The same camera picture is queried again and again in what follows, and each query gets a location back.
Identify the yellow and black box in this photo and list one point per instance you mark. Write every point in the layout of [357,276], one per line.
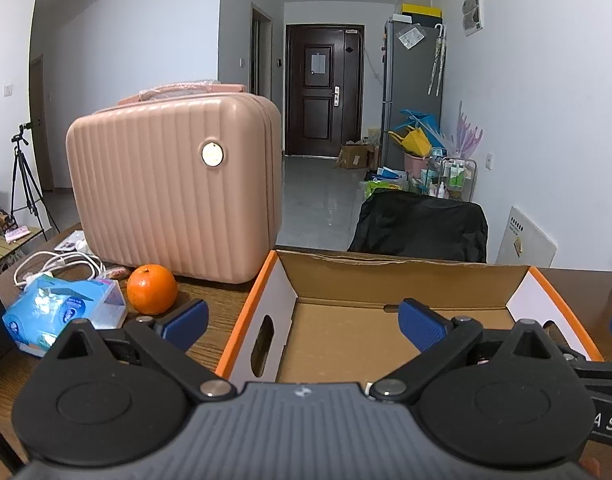
[421,11]

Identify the brown carton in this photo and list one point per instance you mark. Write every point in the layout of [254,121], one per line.
[355,156]

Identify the white board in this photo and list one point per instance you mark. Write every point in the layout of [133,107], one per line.
[526,240]

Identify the yellow bag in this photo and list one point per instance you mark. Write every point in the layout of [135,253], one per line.
[415,142]

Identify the orange fruit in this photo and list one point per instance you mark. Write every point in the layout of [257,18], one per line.
[152,290]

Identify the white wall panel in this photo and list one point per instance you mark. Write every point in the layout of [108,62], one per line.
[473,10]

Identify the black camera tripod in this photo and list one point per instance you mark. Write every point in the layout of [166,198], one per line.
[22,170]

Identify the clear plastic document bag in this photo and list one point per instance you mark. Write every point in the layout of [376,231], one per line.
[411,37]

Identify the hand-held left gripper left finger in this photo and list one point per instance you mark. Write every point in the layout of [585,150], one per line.
[186,321]

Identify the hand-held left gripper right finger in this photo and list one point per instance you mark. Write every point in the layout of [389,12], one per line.
[423,327]

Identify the pink bucket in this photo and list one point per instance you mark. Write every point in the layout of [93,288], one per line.
[415,165]

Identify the white wall outlet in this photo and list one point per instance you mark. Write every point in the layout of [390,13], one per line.
[489,161]

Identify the wooden slatted folding table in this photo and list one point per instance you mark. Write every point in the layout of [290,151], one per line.
[6,250]

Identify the white power strip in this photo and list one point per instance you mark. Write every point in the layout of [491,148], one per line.
[72,246]

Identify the dark brown entrance door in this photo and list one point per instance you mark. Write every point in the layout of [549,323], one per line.
[306,120]

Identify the pink ribbed suitcase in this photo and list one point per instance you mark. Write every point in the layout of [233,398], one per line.
[161,185]

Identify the orange-edged cardboard box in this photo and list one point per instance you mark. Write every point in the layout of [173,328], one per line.
[336,327]

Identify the grey refrigerator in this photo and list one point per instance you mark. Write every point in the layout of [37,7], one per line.
[411,80]

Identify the silver door lock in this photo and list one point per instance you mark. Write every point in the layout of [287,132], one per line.
[337,96]

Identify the green packets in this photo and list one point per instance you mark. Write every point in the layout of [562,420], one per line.
[383,182]

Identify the white folded umbrella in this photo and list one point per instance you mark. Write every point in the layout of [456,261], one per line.
[437,60]

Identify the white paper sheet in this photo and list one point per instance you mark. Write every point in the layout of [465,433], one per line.
[319,62]

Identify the small pink packet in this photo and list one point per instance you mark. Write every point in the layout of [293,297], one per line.
[117,273]

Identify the black bag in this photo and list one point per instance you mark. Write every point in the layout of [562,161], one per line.
[421,225]

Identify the lilac plastic hangers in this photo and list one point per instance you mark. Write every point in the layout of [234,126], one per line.
[463,132]

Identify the metal cart with bottles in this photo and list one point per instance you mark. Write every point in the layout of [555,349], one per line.
[453,175]

